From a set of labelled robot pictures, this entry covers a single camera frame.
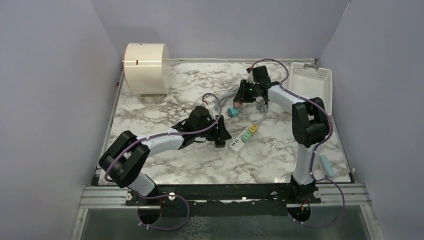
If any pink usb charger plug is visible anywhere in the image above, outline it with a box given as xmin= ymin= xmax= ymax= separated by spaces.
xmin=233 ymin=102 xmax=243 ymax=109

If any black power strip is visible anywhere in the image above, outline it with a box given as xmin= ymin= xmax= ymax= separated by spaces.
xmin=214 ymin=140 xmax=226 ymax=148

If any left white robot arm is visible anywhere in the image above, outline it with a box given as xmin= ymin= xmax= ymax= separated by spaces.
xmin=98 ymin=106 xmax=232 ymax=206

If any black mounting rail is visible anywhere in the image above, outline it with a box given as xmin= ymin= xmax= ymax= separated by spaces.
xmin=125 ymin=181 xmax=321 ymax=217

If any yellow usb charger plug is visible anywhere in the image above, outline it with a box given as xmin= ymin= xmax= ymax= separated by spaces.
xmin=248 ymin=124 xmax=259 ymax=136

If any cream cylindrical drum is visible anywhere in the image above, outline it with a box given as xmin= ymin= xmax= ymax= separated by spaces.
xmin=123 ymin=43 xmax=171 ymax=96

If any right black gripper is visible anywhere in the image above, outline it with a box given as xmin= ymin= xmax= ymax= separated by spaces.
xmin=234 ymin=80 xmax=260 ymax=104

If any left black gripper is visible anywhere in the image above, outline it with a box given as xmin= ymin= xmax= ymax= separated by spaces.
xmin=194 ymin=116 xmax=232 ymax=142

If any teal usb charger plug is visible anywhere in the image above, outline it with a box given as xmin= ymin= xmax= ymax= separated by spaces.
xmin=227 ymin=107 xmax=240 ymax=118

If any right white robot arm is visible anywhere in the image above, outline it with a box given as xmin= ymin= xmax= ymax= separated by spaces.
xmin=233 ymin=65 xmax=333 ymax=204

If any green usb charger plug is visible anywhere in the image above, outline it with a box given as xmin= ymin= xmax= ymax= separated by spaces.
xmin=241 ymin=130 xmax=252 ymax=143

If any white power strip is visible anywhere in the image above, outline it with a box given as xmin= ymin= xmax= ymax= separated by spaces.
xmin=229 ymin=128 xmax=256 ymax=152

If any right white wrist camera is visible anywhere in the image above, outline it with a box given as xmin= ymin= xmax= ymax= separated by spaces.
xmin=246 ymin=68 xmax=259 ymax=84

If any light blue block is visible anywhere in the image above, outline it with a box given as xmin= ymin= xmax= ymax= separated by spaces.
xmin=318 ymin=154 xmax=336 ymax=178

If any white plastic basket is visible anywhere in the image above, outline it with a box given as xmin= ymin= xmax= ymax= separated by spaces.
xmin=287 ymin=62 xmax=333 ymax=115

